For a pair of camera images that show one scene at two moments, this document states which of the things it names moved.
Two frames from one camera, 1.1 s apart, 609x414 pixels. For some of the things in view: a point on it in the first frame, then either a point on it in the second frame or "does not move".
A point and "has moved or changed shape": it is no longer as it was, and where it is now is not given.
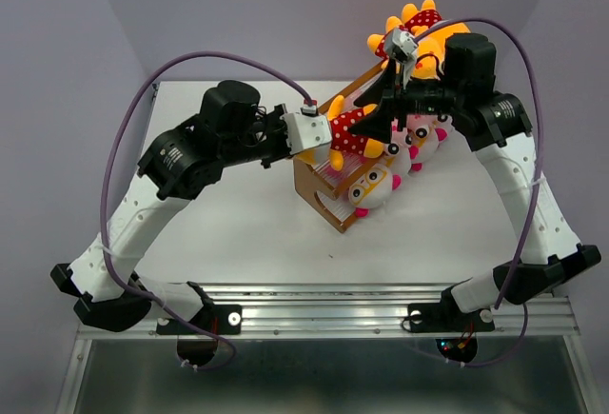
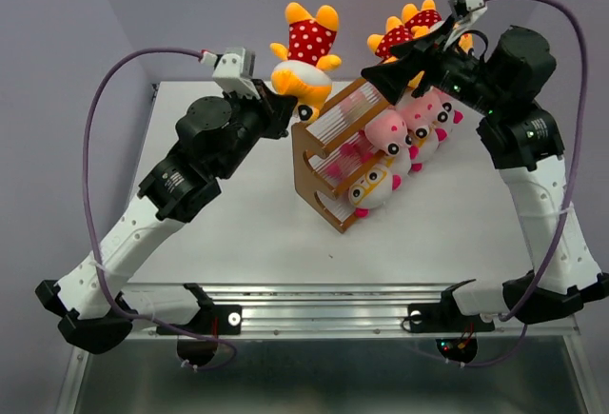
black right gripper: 388,97 -> 392,79
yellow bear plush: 343,139 -> 302,76
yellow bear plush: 399,41 does not move
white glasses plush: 373,189 does not move
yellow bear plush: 417,20 has moved or changed shape
